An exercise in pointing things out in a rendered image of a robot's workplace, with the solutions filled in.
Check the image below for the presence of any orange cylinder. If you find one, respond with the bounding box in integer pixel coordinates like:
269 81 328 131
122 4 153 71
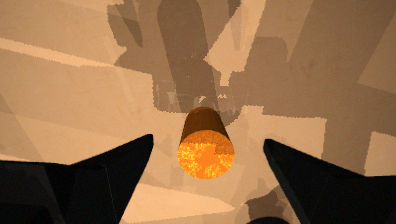
177 107 235 179

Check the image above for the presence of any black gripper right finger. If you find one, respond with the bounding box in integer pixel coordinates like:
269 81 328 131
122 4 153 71
263 139 396 224

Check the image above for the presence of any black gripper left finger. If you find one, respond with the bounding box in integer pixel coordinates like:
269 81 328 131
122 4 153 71
0 134 154 224

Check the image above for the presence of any dark grey round pedestal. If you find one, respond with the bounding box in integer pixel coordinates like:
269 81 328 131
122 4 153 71
247 217 289 224

